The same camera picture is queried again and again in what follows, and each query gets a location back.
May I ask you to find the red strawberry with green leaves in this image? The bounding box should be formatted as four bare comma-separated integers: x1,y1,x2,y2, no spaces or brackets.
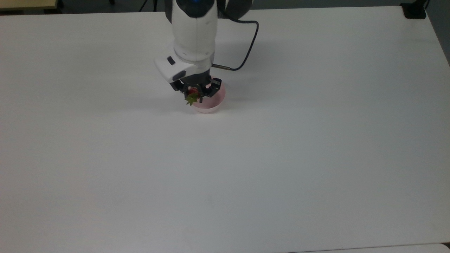
185,88,201,106

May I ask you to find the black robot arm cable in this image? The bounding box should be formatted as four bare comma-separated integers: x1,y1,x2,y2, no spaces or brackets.
211,8,260,72

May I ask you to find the light wooden table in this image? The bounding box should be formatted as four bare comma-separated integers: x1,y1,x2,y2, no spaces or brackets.
0,0,59,12

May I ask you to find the pink plastic bowl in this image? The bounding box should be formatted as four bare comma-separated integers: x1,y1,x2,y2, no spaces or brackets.
192,83,226,114

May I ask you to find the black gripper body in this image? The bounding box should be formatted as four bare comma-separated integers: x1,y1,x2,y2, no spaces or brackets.
174,70,223,99

